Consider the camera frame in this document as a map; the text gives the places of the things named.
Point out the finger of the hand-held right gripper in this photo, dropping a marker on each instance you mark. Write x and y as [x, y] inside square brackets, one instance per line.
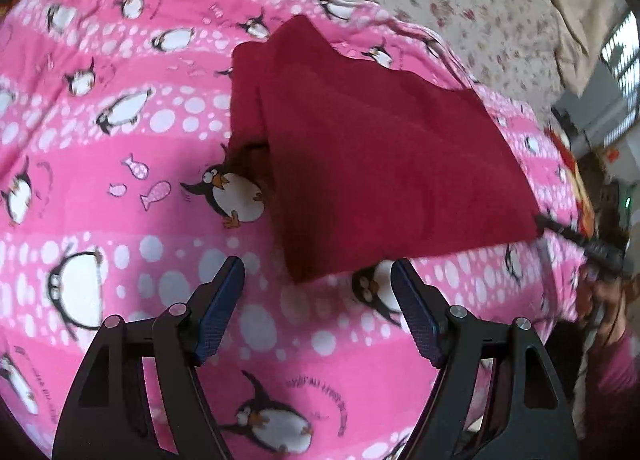
[562, 232]

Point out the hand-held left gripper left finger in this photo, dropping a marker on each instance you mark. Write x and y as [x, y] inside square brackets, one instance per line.
[220, 310]

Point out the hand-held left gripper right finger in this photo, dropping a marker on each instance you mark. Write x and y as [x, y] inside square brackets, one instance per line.
[417, 310]

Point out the dark red sweater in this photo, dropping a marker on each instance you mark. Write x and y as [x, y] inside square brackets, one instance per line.
[375, 154]

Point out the person's right hand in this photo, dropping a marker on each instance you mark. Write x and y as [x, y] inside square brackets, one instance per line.
[602, 300]

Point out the small black device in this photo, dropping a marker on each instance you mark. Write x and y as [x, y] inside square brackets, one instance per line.
[564, 118]

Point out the pink penguin print blanket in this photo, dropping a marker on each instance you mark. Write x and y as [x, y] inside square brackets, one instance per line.
[125, 220]

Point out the window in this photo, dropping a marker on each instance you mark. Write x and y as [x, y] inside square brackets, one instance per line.
[622, 84]

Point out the beige curtain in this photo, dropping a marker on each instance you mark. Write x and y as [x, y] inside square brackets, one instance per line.
[585, 14]

